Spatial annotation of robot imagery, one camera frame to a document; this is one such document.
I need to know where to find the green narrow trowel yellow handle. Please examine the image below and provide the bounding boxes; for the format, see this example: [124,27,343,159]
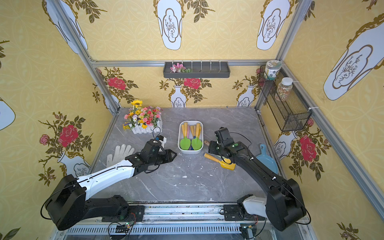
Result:
[180,122,191,151]

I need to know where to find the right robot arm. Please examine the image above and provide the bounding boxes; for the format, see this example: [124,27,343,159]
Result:
[209,128,309,232]

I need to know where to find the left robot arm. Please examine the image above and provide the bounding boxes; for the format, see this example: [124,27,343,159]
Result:
[42,139,177,231]

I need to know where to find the white plastic storage box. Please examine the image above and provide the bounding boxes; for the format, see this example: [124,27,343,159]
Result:
[178,120,204,154]

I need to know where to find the white work glove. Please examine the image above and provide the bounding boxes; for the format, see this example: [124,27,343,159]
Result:
[106,144,135,168]

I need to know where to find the artificial flowers white fence planter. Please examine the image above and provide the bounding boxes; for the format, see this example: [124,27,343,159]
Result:
[123,100,162,134]

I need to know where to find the light blue dustpan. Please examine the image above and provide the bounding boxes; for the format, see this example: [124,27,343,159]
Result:
[256,144,279,174]

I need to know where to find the clear jar white lid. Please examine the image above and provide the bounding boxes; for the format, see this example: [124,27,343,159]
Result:
[275,77,293,102]

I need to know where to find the small pink flowers on shelf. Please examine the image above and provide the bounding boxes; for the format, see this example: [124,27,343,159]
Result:
[170,63,192,73]

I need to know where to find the jar with patterned lid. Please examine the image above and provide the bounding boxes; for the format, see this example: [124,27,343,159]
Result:
[264,60,282,81]

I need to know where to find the black wire mesh basket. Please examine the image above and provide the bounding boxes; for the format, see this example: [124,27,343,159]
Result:
[261,70,312,132]

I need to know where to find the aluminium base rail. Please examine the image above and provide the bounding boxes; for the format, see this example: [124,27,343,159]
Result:
[50,203,317,240]

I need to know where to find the dark wall shelf tray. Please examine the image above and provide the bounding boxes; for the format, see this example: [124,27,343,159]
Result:
[163,61,231,79]

